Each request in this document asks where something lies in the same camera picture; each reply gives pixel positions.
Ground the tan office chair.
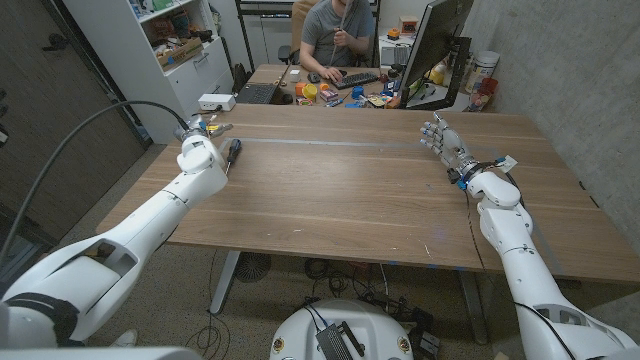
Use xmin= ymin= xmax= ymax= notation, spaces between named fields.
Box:
xmin=291 ymin=0 xmax=321 ymax=65

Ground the person in grey t-shirt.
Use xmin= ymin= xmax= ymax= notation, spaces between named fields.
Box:
xmin=298 ymin=0 xmax=376 ymax=82

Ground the white shoe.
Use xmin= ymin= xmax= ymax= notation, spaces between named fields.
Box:
xmin=109 ymin=328 xmax=139 ymax=349

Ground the black monitor stand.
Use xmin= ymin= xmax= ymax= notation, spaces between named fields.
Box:
xmin=407 ymin=37 xmax=472 ymax=111

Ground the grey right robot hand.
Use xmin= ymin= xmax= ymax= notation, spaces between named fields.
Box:
xmin=419 ymin=111 xmax=483 ymax=183

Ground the brown cardboard box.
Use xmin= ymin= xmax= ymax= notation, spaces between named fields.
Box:
xmin=155 ymin=37 xmax=205 ymax=73

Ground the white round canister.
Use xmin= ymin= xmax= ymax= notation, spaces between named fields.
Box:
xmin=464 ymin=50 xmax=501 ymax=95

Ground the orange wooden box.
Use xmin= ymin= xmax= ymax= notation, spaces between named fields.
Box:
xmin=398 ymin=15 xmax=420 ymax=36

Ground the black computer monitor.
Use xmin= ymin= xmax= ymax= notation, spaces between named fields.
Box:
xmin=398 ymin=0 xmax=475 ymax=95

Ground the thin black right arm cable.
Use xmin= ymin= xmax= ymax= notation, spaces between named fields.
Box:
xmin=463 ymin=189 xmax=579 ymax=360

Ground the red plastic container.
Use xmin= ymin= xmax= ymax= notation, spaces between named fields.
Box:
xmin=469 ymin=77 xmax=499 ymax=112

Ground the black laptop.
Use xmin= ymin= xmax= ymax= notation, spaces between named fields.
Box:
xmin=234 ymin=62 xmax=294 ymax=105

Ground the white shelf cabinet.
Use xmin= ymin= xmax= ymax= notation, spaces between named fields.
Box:
xmin=62 ymin=0 xmax=235 ymax=146

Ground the grey table leg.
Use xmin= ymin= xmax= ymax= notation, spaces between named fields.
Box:
xmin=457 ymin=269 xmax=489 ymax=346

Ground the black box on robot base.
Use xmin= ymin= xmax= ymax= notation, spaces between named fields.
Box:
xmin=314 ymin=323 xmax=354 ymax=360

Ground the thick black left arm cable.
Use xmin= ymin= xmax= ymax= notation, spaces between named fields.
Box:
xmin=0 ymin=99 xmax=191 ymax=266

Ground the wooden desk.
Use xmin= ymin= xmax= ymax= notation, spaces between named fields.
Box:
xmin=247 ymin=63 xmax=401 ymax=109

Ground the yellow bottle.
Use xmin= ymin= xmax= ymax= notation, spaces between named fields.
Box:
xmin=427 ymin=62 xmax=448 ymax=86

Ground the black keyboard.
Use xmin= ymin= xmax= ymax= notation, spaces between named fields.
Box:
xmin=331 ymin=72 xmax=381 ymax=91

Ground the white power strip box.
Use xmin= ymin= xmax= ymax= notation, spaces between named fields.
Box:
xmin=197 ymin=93 xmax=237 ymax=112

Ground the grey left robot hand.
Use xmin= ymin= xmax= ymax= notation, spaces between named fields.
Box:
xmin=172 ymin=114 xmax=234 ymax=144

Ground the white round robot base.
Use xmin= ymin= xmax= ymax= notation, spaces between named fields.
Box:
xmin=269 ymin=298 xmax=415 ymax=360

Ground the white table leg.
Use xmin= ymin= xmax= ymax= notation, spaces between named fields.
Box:
xmin=208 ymin=249 xmax=242 ymax=316

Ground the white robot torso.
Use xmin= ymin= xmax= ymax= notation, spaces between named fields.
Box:
xmin=0 ymin=346 xmax=202 ymax=360

